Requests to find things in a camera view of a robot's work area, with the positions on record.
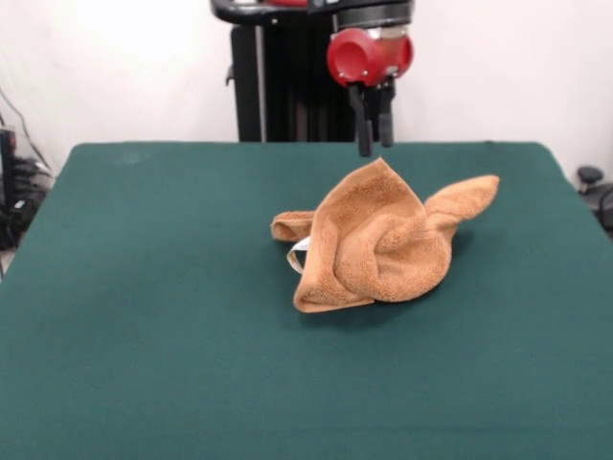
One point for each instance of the dark green table cloth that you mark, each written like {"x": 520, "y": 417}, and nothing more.
{"x": 143, "y": 311}

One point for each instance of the tan terry towel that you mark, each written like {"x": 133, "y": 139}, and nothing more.
{"x": 383, "y": 259}

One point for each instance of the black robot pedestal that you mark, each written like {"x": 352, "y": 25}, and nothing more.
{"x": 297, "y": 86}

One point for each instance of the black electronics box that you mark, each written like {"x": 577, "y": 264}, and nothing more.
{"x": 6, "y": 158}

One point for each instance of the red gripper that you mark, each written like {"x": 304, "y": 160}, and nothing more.
{"x": 354, "y": 57}

